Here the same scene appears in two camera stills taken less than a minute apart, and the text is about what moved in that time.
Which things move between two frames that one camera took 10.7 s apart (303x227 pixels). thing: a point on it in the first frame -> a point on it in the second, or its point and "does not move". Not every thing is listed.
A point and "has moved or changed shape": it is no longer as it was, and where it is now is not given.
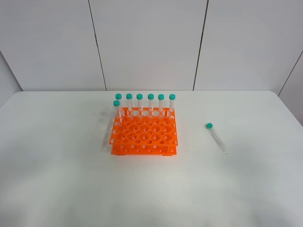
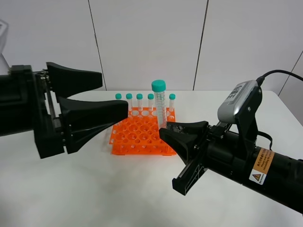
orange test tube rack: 145,131 does not move
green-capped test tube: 210,126 has moved or changed shape
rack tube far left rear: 118,97 does not move
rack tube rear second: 129,96 does not move
